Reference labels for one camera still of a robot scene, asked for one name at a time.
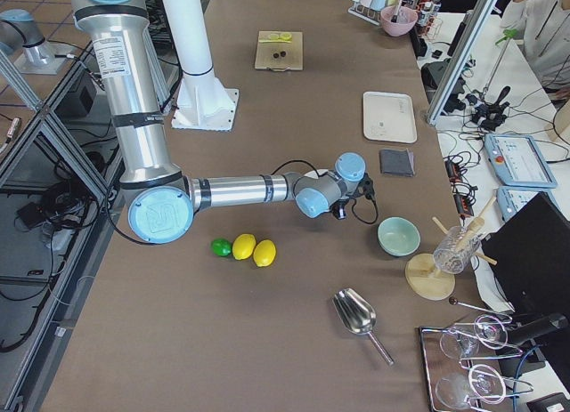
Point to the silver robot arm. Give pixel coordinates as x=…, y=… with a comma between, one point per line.
x=161, y=200

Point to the cream rabbit tray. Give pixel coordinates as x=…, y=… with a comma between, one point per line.
x=388, y=117

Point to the upper whole lemon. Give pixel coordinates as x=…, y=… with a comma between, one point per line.
x=264, y=253

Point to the whole lemon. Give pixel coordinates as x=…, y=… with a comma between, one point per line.
x=264, y=253
x=243, y=246

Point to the lower whole lemon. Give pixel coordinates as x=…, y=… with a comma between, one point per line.
x=243, y=246

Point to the green lime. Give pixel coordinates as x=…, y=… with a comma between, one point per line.
x=221, y=247

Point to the grey folded cloth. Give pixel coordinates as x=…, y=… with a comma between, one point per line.
x=399, y=162

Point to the green bowl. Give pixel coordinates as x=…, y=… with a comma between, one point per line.
x=398, y=236

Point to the metal scoop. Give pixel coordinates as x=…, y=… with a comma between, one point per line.
x=359, y=318

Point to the wooden cutting board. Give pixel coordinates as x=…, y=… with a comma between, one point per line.
x=293, y=61

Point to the wooden cup stand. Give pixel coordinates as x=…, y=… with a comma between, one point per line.
x=421, y=272

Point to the clear glass cup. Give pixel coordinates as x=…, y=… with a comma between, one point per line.
x=456, y=250

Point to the pink ice bowl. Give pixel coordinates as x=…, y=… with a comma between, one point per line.
x=405, y=21

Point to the black tool in bowl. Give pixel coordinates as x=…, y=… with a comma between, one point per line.
x=396, y=11

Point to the teach pendant tablet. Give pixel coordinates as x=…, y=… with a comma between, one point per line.
x=517, y=161

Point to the wine glass rack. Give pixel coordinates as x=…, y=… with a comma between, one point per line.
x=462, y=365

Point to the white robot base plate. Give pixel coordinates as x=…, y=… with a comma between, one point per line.
x=216, y=113

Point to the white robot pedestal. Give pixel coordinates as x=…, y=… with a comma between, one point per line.
x=187, y=25

